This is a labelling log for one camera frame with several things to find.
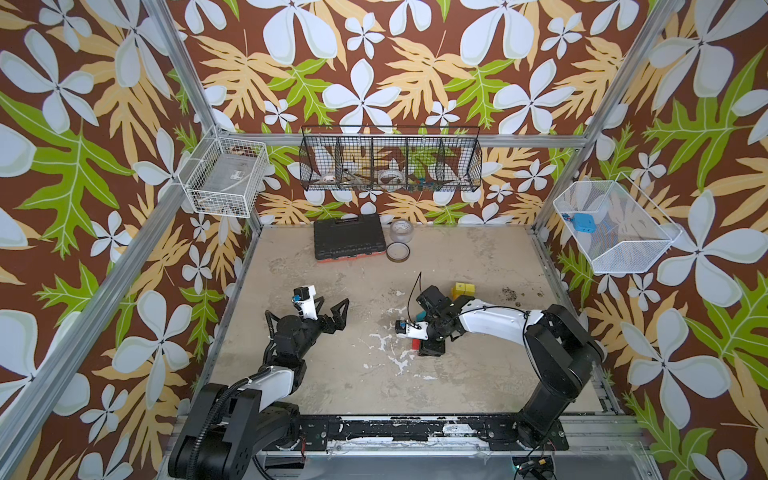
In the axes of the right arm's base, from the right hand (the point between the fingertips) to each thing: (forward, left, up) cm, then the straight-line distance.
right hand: (419, 340), depth 90 cm
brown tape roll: (+36, +5, -1) cm, 37 cm away
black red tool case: (+44, +24, 0) cm, 50 cm away
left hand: (+8, +25, +14) cm, 30 cm away
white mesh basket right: (+21, -55, +27) cm, 65 cm away
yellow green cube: (+15, -13, +5) cm, 20 cm away
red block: (-4, +2, +7) cm, 8 cm away
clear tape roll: (+46, +3, +1) cm, 47 cm away
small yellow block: (+14, -16, +7) cm, 22 cm away
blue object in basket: (+25, -48, +26) cm, 60 cm away
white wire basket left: (+37, +57, +35) cm, 76 cm away
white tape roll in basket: (+46, +8, +27) cm, 54 cm away
